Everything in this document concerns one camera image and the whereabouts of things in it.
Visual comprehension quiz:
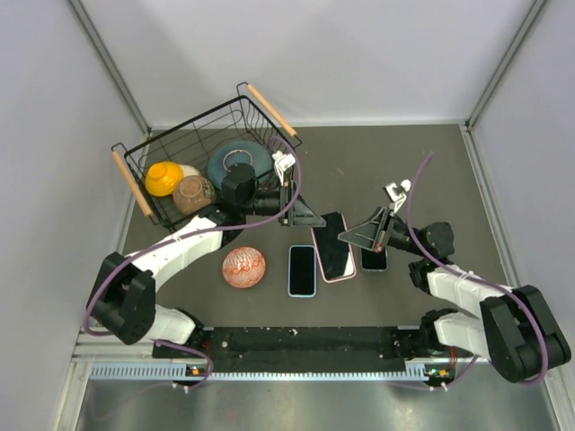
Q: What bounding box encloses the brown ceramic bowl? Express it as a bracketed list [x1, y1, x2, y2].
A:
[172, 175, 217, 216]

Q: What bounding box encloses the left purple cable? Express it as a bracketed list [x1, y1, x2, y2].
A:
[84, 136, 303, 391]

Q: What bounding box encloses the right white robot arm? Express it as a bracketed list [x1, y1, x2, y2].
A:
[338, 207, 571, 383]

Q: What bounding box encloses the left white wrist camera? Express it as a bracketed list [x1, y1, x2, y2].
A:
[271, 151, 296, 187]

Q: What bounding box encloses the pink phone case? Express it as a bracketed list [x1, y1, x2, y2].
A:
[310, 212, 358, 284]

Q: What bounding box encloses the teal phone black screen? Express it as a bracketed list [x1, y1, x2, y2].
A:
[360, 249, 387, 272]

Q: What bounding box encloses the cream patterned bowl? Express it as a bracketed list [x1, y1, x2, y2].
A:
[180, 164, 201, 178]

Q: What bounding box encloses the light blue phone case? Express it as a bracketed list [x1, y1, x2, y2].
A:
[287, 244, 319, 299]

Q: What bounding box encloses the red patterned bowl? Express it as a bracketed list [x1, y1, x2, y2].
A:
[222, 247, 266, 289]

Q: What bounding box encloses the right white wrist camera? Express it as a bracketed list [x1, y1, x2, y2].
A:
[384, 180, 411, 213]

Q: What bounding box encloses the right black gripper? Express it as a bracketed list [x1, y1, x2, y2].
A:
[339, 206, 428, 258]

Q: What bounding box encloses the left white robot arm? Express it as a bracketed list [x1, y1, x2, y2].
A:
[84, 165, 326, 356]

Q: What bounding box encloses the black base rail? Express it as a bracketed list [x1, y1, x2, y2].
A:
[152, 325, 450, 374]

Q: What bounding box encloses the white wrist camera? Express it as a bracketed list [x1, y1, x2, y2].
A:
[384, 180, 411, 213]
[271, 151, 296, 187]

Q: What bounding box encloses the blue glazed plate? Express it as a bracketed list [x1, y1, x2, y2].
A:
[207, 140, 273, 189]

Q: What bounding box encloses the black wire dish basket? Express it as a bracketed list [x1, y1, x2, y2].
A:
[111, 82, 302, 233]

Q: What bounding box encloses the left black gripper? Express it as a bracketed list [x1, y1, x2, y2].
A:
[241, 180, 326, 227]

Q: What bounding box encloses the yellow ribbed bowl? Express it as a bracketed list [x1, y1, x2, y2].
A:
[145, 162, 183, 198]

